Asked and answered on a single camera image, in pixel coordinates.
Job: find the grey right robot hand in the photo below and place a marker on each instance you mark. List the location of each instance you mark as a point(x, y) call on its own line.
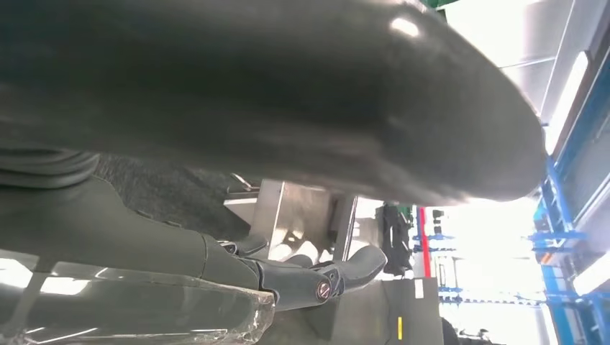
point(238, 85)

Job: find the steel workbench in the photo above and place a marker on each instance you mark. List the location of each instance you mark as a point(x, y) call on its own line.
point(295, 214)

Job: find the red barrier belt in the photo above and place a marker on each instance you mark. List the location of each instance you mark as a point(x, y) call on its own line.
point(425, 243)

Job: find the grey laptop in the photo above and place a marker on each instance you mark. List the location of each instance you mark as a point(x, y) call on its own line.
point(371, 314)

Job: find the clear plastic film wrap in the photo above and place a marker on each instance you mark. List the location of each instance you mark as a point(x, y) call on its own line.
point(143, 304)

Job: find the blue steel frame structure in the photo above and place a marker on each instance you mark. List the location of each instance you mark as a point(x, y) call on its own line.
point(550, 304)

